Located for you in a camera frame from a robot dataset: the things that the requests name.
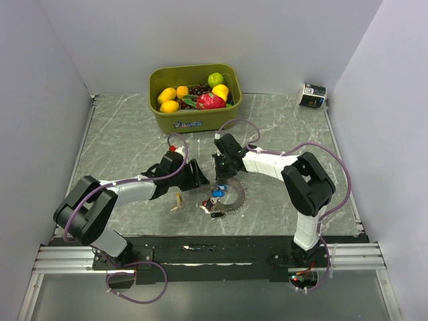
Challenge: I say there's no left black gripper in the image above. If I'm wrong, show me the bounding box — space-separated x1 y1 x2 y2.
169 158 209 191

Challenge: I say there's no black key tag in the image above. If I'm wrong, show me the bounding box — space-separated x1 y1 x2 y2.
211 211 225 219

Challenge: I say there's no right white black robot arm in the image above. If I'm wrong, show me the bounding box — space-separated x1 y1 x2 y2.
213 134 336 267

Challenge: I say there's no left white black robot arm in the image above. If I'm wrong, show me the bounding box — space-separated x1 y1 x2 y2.
53 151 209 269

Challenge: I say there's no brass key with yellow tag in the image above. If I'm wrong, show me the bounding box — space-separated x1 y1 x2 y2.
171 192 184 211

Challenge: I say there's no olive green plastic bin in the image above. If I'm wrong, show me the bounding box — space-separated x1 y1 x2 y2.
148 64 242 134

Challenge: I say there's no yellow mango lower left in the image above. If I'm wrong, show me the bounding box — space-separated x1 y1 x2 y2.
159 100 181 114

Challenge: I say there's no yellow mango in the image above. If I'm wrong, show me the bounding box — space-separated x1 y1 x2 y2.
157 87 177 105
159 100 181 114

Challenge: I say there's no dark grape bunch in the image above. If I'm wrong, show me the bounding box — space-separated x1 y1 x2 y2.
177 84 211 110

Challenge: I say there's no green apple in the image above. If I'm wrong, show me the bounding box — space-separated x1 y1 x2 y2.
207 72 224 88

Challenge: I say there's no small orange fruit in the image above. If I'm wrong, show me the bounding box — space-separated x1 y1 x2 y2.
176 86 189 100

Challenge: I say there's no yellow mango upper left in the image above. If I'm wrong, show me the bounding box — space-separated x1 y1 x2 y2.
157 87 177 105

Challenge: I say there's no black white roll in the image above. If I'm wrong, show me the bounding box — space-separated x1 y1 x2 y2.
298 83 327 108

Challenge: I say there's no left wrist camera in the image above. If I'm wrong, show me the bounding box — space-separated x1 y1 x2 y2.
169 145 186 156

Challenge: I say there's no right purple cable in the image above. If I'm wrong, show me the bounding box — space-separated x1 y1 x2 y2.
215 118 352 294

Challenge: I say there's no purple cable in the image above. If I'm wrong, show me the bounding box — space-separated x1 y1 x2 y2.
215 118 352 294
62 132 189 304

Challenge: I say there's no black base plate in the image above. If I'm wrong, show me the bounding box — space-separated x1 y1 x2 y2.
92 235 368 286

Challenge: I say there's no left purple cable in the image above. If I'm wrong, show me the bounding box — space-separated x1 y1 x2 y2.
62 132 189 304

